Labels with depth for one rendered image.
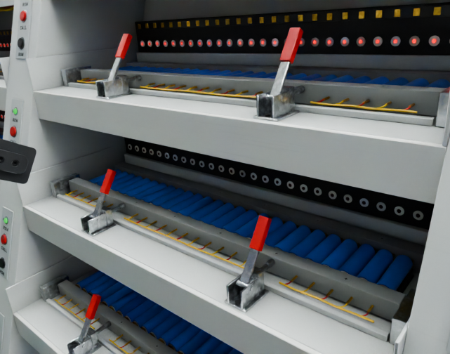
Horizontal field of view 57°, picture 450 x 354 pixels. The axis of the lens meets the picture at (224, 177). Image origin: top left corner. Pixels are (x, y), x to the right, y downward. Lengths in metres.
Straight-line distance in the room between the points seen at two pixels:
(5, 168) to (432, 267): 0.33
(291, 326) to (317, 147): 0.17
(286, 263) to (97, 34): 0.53
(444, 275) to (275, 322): 0.16
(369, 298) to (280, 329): 0.09
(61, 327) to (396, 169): 0.58
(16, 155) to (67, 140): 0.41
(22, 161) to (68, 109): 0.29
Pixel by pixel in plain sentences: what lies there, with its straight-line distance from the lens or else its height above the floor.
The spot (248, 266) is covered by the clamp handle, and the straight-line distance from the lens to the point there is 0.43.
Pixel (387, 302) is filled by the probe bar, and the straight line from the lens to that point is 0.42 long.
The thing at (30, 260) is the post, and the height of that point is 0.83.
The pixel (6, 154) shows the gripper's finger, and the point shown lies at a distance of 0.37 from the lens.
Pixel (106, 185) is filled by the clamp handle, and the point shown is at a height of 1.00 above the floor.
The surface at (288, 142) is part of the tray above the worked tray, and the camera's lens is 0.38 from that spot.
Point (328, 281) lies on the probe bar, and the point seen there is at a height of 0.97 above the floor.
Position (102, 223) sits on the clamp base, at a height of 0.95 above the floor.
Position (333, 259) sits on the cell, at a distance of 0.47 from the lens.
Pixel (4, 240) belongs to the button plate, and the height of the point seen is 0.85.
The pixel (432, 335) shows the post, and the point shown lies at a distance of 0.35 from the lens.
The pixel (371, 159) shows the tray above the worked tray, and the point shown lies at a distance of 0.35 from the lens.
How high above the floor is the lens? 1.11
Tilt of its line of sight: 7 degrees down
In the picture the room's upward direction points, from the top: 9 degrees clockwise
